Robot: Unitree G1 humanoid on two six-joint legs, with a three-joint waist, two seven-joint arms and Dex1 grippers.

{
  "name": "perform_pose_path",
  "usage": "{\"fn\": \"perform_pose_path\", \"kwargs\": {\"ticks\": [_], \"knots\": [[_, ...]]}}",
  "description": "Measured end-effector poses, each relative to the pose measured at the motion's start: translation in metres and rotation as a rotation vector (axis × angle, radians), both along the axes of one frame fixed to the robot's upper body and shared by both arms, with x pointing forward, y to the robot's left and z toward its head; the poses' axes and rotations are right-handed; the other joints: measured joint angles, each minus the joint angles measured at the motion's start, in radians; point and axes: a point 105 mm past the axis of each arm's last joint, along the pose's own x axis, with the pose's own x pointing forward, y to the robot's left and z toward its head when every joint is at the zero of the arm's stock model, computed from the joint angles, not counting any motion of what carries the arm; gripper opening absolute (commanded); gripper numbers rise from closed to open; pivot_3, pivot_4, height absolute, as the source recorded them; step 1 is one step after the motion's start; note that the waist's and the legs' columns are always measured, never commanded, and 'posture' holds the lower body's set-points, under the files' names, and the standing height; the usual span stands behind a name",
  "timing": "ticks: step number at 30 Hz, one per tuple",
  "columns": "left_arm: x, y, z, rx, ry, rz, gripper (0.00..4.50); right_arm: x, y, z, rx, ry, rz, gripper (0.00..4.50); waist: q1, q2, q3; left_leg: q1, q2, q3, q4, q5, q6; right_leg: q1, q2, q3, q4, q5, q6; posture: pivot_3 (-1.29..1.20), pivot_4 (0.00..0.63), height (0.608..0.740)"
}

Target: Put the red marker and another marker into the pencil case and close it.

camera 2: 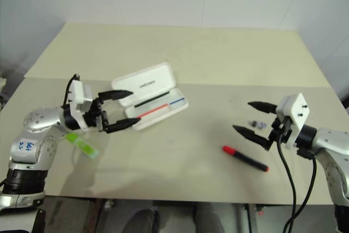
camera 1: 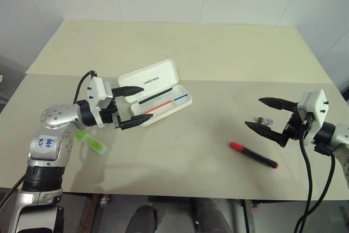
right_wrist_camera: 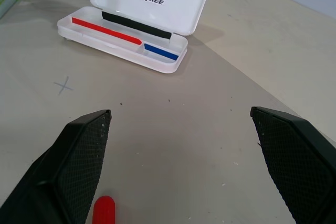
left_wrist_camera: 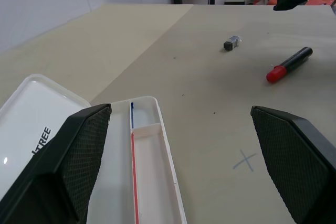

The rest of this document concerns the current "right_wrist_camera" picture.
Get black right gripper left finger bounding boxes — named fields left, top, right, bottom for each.
left=0, top=109, right=112, bottom=224

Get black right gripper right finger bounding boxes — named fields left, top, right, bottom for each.
left=250, top=106, right=336, bottom=224

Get red and black marker pen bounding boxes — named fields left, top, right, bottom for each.
left=93, top=195, right=117, bottom=224

